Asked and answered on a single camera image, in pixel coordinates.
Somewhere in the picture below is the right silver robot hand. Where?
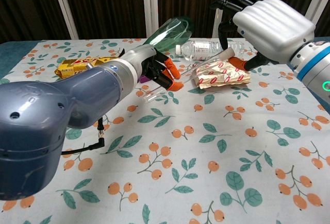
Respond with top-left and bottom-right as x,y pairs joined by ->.
209,0 -> 316,71

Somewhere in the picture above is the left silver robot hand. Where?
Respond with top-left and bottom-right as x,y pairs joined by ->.
120,45 -> 184,91

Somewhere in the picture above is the clear glass test tube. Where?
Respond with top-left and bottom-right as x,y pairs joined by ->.
142,50 -> 225,104

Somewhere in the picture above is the green plastic spray bottle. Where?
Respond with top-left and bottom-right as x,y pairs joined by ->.
119,15 -> 194,57

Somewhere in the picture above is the clear plastic water bottle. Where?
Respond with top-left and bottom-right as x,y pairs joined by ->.
175,41 -> 245,62

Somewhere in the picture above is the gold foil snack packet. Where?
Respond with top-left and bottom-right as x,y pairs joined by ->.
192,59 -> 251,90

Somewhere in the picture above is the golden biscuit packet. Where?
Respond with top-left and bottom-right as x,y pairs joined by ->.
54,56 -> 122,79

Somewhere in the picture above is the floral fruit print tablecloth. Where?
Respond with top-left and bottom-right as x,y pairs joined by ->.
0,38 -> 330,224

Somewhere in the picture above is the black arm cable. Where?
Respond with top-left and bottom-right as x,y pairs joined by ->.
61,117 -> 106,157

